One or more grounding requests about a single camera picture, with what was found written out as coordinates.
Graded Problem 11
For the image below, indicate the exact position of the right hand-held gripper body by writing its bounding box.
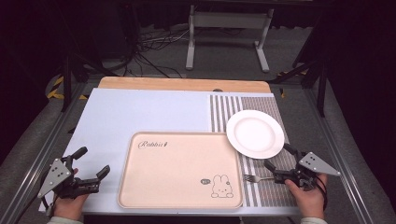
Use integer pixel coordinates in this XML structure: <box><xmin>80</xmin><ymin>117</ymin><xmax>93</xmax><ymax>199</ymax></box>
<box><xmin>274</xmin><ymin>151</ymin><xmax>342</xmax><ymax>191</ymax></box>

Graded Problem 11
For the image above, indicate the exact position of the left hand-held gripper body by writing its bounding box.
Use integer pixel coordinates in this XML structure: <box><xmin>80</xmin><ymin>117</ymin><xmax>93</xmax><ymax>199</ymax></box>
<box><xmin>36</xmin><ymin>157</ymin><xmax>102</xmax><ymax>200</ymax></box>

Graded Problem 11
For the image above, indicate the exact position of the silver metal fork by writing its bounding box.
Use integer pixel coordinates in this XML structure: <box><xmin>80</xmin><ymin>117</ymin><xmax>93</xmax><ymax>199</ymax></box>
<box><xmin>243</xmin><ymin>174</ymin><xmax>276</xmax><ymax>184</ymax></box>

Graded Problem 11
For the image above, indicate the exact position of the white round plate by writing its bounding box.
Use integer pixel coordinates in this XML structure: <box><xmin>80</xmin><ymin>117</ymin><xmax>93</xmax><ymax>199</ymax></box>
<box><xmin>226</xmin><ymin>109</ymin><xmax>285</xmax><ymax>160</ymax></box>

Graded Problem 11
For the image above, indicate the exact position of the beige tray with rabbit print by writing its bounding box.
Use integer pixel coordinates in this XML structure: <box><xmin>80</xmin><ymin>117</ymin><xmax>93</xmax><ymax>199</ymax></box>
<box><xmin>117</xmin><ymin>131</ymin><xmax>245</xmax><ymax>210</ymax></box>

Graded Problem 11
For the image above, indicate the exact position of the person's left hand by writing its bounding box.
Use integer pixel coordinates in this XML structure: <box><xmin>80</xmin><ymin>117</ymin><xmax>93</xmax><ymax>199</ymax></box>
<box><xmin>52</xmin><ymin>194</ymin><xmax>90</xmax><ymax>221</ymax></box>

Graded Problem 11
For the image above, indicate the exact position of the person's right hand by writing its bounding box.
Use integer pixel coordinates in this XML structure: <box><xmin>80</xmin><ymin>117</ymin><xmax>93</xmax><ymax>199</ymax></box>
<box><xmin>284</xmin><ymin>174</ymin><xmax>329</xmax><ymax>219</ymax></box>

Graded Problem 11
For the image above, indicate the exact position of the grey striped placemat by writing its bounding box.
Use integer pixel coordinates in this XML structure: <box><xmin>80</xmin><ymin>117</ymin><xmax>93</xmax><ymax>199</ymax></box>
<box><xmin>208</xmin><ymin>94</ymin><xmax>299</xmax><ymax>208</ymax></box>

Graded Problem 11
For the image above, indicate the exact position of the black tripod stand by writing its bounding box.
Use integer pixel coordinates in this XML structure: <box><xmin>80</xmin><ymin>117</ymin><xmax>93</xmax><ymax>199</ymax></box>
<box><xmin>269</xmin><ymin>59</ymin><xmax>329</xmax><ymax>119</ymax></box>
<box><xmin>60</xmin><ymin>50</ymin><xmax>120</xmax><ymax>113</ymax></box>

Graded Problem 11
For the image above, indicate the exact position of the yellow black floor tape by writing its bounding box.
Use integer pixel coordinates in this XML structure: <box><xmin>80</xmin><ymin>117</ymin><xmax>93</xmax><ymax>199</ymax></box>
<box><xmin>46</xmin><ymin>75</ymin><xmax>89</xmax><ymax>101</ymax></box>

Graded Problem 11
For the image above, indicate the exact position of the white table cover board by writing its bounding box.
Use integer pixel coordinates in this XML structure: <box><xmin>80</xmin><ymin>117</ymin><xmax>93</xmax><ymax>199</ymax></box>
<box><xmin>38</xmin><ymin>88</ymin><xmax>302</xmax><ymax>217</ymax></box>

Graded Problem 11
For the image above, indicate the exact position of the wooden table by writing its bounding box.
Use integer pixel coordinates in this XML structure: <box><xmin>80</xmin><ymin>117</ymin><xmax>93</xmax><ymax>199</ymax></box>
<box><xmin>97</xmin><ymin>77</ymin><xmax>272</xmax><ymax>93</ymax></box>

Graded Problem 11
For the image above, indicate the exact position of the white metal stand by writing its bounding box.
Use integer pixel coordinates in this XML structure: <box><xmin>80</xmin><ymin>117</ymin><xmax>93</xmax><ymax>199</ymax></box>
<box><xmin>185</xmin><ymin>4</ymin><xmax>275</xmax><ymax>74</ymax></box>

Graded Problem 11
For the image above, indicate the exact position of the aluminium frame rail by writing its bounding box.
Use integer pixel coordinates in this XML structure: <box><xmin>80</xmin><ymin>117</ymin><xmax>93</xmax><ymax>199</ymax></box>
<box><xmin>306</xmin><ymin>88</ymin><xmax>375</xmax><ymax>224</ymax></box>
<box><xmin>0</xmin><ymin>82</ymin><xmax>87</xmax><ymax>224</ymax></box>

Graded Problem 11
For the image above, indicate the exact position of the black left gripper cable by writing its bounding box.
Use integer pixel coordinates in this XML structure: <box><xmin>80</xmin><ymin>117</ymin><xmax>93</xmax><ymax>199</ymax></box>
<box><xmin>40</xmin><ymin>194</ymin><xmax>56</xmax><ymax>217</ymax></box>

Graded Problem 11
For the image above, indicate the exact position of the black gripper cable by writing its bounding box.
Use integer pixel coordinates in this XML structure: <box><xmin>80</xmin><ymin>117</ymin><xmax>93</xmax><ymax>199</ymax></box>
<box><xmin>317</xmin><ymin>175</ymin><xmax>329</xmax><ymax>211</ymax></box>
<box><xmin>40</xmin><ymin>194</ymin><xmax>56</xmax><ymax>217</ymax></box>

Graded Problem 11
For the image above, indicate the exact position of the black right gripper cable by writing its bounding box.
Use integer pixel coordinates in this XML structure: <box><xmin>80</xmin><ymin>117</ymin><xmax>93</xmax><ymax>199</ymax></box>
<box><xmin>317</xmin><ymin>175</ymin><xmax>329</xmax><ymax>211</ymax></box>

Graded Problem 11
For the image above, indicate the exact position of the bundle of black floor cables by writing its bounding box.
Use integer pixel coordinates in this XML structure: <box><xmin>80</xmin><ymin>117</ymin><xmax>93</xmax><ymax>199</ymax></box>
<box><xmin>124</xmin><ymin>26</ymin><xmax>190</xmax><ymax>78</ymax></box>

